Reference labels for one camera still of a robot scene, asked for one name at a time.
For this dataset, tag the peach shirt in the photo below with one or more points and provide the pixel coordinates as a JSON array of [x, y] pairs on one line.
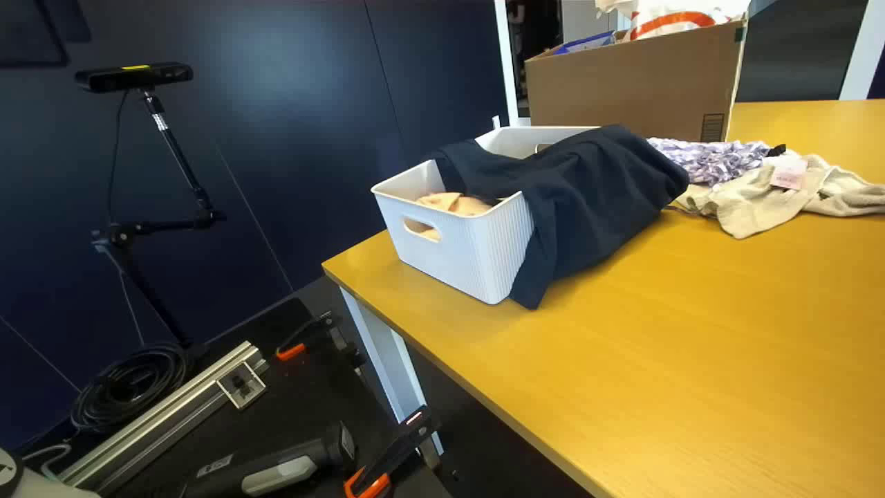
[[458, 202]]

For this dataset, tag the navy blue shirt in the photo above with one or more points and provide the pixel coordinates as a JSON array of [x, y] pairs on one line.
[[591, 194]]

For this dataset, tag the white plastic storage bin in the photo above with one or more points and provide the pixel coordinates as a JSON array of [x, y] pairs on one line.
[[471, 252]]

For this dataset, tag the white table leg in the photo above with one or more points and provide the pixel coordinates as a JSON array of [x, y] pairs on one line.
[[389, 369]]

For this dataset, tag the black orange bar clamp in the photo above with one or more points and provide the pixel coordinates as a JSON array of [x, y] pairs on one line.
[[318, 333], [392, 452]]

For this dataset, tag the brown cardboard box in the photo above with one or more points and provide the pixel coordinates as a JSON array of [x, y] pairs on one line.
[[638, 86]]

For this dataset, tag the black tool with grey grip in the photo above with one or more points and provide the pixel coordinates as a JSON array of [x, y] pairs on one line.
[[277, 470]]

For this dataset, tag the purple floral cloth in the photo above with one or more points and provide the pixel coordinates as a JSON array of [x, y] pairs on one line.
[[715, 160]]

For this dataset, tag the beige cloth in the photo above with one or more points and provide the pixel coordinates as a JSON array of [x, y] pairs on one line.
[[748, 205]]

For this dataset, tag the white orange plastic bag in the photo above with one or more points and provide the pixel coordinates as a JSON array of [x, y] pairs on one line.
[[674, 15]]

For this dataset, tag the aluminium extrusion bar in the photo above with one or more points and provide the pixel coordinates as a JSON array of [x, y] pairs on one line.
[[157, 423]]

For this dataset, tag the white rounded device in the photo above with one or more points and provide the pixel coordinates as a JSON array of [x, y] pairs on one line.
[[36, 484]]

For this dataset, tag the black articulated camera stand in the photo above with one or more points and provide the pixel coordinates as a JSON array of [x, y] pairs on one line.
[[172, 147]]

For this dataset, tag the black stereo camera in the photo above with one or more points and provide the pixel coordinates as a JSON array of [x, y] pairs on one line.
[[133, 76]]

